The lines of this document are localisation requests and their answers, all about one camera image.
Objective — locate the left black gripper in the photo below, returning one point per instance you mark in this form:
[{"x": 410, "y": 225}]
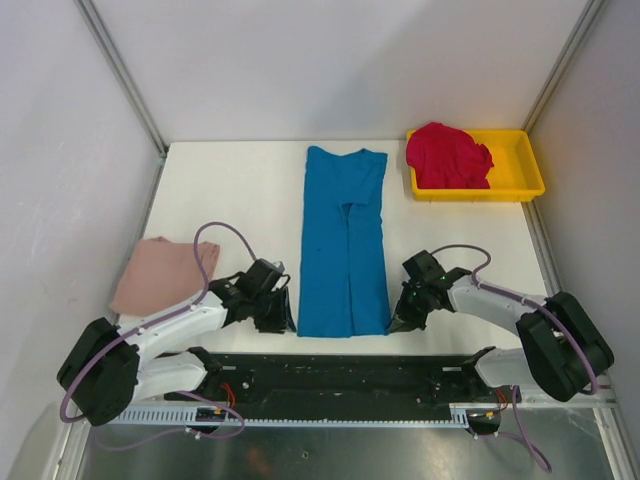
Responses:
[{"x": 282, "y": 319}]

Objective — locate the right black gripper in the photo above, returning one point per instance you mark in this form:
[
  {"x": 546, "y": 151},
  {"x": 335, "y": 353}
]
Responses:
[{"x": 403, "y": 320}]

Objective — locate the blue t shirt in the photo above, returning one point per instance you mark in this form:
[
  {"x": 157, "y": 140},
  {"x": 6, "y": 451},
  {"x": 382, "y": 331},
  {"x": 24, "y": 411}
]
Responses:
[{"x": 343, "y": 286}]

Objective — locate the pink t shirt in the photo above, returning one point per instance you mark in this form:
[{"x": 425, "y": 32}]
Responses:
[{"x": 161, "y": 273}]

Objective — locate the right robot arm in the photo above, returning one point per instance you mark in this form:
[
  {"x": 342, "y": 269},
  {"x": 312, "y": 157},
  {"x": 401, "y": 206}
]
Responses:
[{"x": 561, "y": 350}]

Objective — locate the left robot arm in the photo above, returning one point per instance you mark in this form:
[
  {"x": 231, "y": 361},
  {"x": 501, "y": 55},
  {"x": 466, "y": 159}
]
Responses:
[{"x": 112, "y": 366}]

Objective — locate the red t shirt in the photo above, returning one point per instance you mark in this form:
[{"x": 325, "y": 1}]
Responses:
[{"x": 443, "y": 157}]

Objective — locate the yellow plastic tray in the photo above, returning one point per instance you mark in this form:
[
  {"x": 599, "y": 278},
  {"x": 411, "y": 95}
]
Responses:
[{"x": 515, "y": 176}]

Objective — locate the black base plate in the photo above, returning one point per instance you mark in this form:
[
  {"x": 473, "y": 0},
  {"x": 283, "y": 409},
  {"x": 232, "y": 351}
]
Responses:
[{"x": 357, "y": 389}]

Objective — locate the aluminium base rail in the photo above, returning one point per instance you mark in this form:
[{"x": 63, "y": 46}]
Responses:
[{"x": 531, "y": 397}]

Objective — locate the left aluminium frame post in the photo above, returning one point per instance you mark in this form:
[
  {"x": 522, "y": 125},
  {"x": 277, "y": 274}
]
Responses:
[{"x": 117, "y": 64}]

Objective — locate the aluminium frame post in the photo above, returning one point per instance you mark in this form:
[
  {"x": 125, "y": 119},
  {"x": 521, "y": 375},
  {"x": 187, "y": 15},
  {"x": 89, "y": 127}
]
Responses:
[
  {"x": 117, "y": 64},
  {"x": 578, "y": 37}
]

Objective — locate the right aluminium frame post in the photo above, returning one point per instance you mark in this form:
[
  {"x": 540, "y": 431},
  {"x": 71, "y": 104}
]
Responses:
[{"x": 578, "y": 37}]

